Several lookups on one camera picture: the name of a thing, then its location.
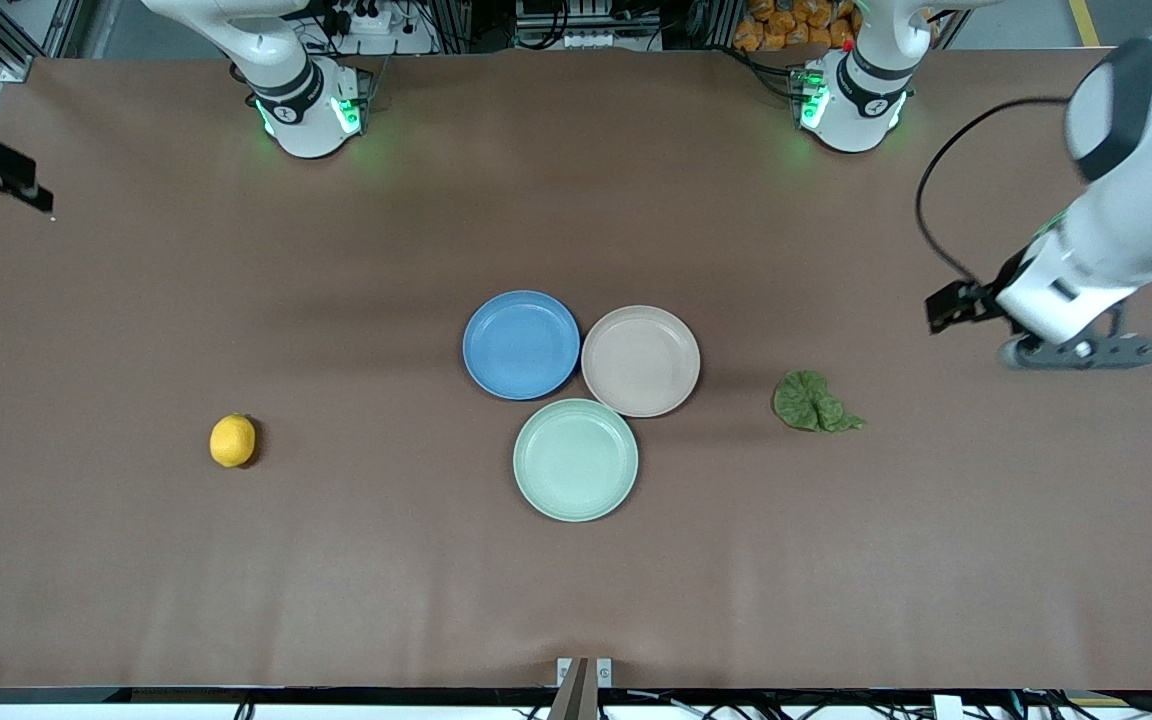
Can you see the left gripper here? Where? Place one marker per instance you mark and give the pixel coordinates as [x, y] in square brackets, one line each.
[979, 297]

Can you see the green lettuce leaf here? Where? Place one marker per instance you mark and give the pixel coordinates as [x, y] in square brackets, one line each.
[808, 402]

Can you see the yellow lemon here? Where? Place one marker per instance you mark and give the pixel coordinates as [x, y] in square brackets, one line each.
[233, 441]

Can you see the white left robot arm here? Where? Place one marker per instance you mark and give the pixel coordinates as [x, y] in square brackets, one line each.
[1146, 200]

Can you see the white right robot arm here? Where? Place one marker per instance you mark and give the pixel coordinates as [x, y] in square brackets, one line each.
[296, 80]

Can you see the pale beige plate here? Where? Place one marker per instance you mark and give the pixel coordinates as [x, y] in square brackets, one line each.
[641, 360]

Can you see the bag of oranges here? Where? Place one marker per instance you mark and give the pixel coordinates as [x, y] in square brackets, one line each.
[796, 25]

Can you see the white power strip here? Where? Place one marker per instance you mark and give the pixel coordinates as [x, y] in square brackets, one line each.
[371, 20]

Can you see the mint green plate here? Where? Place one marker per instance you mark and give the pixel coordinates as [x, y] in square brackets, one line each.
[576, 460]

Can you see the blue plate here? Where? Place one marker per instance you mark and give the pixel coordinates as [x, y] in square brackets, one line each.
[521, 345]

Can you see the camera mount post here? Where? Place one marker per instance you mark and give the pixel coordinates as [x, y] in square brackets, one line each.
[576, 695]

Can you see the black table edge rail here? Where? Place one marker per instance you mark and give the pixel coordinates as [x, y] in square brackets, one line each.
[236, 695]

